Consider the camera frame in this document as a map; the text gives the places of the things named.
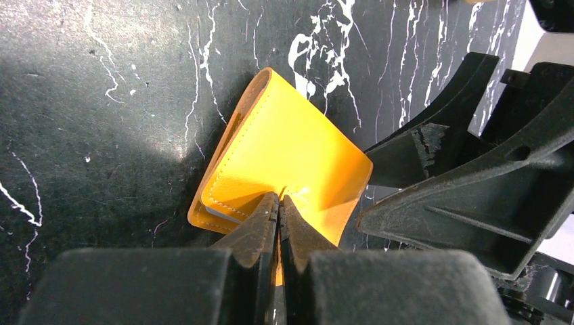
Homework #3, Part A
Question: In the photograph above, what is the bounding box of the orange leather card holder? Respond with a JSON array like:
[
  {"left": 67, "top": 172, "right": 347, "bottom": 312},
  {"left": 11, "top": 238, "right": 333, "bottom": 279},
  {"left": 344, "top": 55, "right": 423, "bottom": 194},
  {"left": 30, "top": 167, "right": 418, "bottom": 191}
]
[{"left": 187, "top": 67, "right": 373, "bottom": 245}]

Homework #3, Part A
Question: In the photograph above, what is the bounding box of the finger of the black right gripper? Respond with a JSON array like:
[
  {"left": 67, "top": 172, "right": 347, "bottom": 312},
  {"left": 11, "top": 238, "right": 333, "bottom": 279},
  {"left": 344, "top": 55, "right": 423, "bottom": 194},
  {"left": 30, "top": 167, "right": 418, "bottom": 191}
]
[
  {"left": 357, "top": 83, "right": 573, "bottom": 280},
  {"left": 365, "top": 52, "right": 499, "bottom": 188}
]

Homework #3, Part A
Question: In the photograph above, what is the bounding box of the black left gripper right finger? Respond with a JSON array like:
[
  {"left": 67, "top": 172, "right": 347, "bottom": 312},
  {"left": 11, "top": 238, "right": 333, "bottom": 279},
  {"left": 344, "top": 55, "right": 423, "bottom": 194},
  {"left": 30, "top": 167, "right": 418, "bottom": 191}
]
[{"left": 278, "top": 196, "right": 510, "bottom": 324}]

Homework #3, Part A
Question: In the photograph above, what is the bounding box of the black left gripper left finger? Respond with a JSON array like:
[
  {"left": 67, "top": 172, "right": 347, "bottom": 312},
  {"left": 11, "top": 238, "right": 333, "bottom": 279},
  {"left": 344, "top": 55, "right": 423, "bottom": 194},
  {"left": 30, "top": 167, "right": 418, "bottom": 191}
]
[{"left": 18, "top": 192, "right": 279, "bottom": 324}]

